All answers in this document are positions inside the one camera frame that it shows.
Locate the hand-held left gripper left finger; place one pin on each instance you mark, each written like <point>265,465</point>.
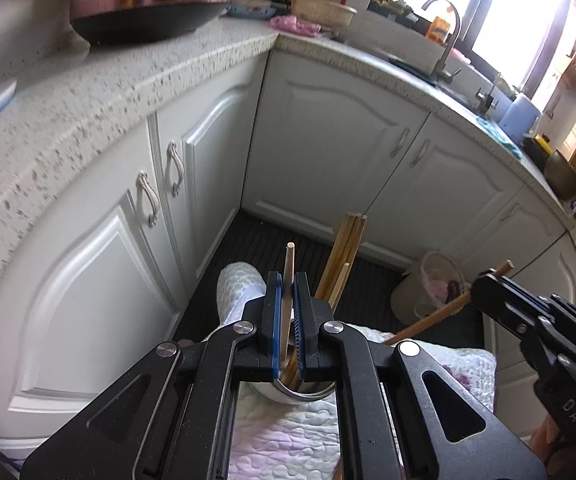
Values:
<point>278,330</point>

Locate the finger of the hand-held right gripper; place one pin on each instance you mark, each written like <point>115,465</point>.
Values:
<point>525,342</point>
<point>503,295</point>

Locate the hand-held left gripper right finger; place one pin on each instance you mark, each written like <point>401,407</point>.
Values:
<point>299,340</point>

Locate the light bamboo chopstick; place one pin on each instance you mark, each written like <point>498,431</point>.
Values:
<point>288,280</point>

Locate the white insulated food jar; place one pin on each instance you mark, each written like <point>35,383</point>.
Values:
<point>288,396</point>

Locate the person's right hand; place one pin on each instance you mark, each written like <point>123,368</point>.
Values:
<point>545,440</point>

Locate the pastel quilted blanket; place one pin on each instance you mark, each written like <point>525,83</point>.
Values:
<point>248,290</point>

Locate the white waste bin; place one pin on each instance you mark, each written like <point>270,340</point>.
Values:
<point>433,285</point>

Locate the black ribbed floor mat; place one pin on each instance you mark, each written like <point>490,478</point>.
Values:
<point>258,245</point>

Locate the dark metal bowl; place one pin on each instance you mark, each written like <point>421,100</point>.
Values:
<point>563,175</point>

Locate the yellow and black container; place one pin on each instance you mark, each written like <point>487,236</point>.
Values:
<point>539,145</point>

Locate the teal dish cloth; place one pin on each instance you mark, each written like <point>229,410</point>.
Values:
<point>498,135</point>

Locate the light blue container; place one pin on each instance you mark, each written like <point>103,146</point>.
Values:
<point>519,117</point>

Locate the small metal faucet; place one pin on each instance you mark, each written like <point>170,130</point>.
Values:
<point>488,97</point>

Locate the tall metal faucet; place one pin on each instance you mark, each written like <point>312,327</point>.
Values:
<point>450,45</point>

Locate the orange bottle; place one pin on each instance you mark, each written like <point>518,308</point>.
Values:
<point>438,30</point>

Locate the kitchen window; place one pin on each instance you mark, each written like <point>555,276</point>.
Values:
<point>488,5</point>

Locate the speckled stone countertop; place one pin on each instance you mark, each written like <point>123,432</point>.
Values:
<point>93,95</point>

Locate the pink cloth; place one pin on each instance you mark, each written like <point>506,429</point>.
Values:
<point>295,26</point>

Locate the woven bamboo basket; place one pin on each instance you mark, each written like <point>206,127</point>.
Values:
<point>324,12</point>

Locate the floral ceramic dish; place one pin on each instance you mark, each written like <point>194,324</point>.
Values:
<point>253,7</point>

